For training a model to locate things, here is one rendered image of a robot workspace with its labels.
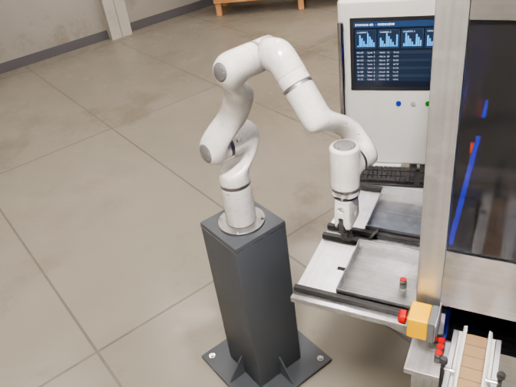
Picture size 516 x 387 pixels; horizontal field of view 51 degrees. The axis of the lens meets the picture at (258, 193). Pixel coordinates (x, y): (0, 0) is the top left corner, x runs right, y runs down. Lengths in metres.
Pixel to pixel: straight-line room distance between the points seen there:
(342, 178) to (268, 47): 0.42
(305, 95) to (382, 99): 0.95
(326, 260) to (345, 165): 0.52
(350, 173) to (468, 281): 0.41
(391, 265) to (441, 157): 0.68
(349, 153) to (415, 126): 1.02
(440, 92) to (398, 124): 1.24
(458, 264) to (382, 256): 0.49
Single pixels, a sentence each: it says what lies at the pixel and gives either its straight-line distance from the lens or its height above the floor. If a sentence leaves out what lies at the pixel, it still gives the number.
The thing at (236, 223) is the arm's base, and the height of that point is 0.90.
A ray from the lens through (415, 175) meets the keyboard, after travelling 2.45.
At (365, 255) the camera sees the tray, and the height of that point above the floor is 0.88.
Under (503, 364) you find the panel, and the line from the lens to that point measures 1.72.
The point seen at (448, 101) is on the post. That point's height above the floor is 1.62.
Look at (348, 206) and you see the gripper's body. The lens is 1.55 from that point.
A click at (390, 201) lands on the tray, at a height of 0.88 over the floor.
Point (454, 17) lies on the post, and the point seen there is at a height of 1.80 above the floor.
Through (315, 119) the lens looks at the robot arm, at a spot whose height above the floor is 1.48.
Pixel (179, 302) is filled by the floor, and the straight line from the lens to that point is 3.13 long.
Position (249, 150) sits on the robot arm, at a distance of 1.97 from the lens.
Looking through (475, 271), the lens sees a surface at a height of 1.16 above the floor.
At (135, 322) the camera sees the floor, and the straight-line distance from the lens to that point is 3.11.
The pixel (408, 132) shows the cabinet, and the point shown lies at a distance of 2.47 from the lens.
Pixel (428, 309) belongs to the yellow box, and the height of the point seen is 1.03.
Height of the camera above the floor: 2.16
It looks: 34 degrees down
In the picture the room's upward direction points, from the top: 8 degrees counter-clockwise
